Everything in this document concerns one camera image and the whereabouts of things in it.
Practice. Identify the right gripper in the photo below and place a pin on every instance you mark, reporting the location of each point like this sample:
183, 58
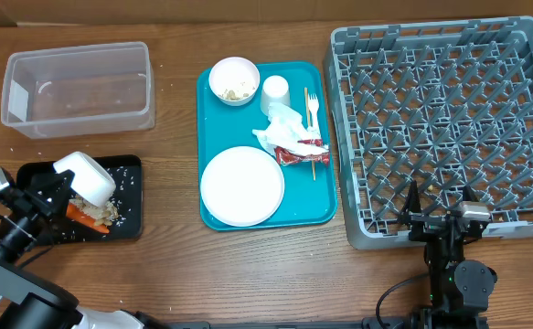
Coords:
425, 225

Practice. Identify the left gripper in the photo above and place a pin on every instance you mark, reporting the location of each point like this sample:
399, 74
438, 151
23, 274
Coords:
25, 203

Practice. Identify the orange carrot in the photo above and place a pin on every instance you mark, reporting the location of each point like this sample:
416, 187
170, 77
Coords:
75, 214

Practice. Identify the white bowl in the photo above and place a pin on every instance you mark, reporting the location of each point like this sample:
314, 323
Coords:
91, 181
234, 73

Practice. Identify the peanut food scraps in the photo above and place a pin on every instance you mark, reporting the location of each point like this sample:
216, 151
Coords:
107, 213

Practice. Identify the rice food scraps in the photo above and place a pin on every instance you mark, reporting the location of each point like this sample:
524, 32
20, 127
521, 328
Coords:
234, 95

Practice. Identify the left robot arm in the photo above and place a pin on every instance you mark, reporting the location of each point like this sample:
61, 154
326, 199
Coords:
34, 302

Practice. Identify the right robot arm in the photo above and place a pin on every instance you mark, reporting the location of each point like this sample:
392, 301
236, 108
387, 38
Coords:
459, 288

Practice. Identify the grey dishwasher rack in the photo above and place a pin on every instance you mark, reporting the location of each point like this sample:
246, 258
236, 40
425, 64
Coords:
445, 105

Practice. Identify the black plastic tray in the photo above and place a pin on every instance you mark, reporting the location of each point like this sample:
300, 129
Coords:
127, 173

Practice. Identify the clear plastic bin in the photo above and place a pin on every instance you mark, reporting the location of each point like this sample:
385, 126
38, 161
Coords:
61, 92

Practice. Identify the white plastic fork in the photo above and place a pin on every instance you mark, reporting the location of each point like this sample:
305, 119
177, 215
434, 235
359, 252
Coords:
313, 107

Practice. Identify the red snack wrapper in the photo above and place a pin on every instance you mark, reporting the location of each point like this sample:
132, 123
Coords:
300, 157

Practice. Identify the crumpled white napkin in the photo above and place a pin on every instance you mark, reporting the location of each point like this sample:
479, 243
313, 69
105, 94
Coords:
286, 130

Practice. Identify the teal serving tray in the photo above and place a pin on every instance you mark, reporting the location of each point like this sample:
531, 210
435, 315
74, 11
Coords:
310, 196

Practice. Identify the wooden skewer stick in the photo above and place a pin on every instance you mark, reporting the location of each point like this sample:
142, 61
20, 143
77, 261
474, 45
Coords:
309, 122

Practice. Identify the white round plate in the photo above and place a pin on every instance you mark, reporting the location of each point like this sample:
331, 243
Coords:
242, 186

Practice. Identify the white paper cup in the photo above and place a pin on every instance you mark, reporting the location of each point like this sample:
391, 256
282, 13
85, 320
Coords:
275, 89

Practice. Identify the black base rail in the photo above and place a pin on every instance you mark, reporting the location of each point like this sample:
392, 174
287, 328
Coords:
366, 323

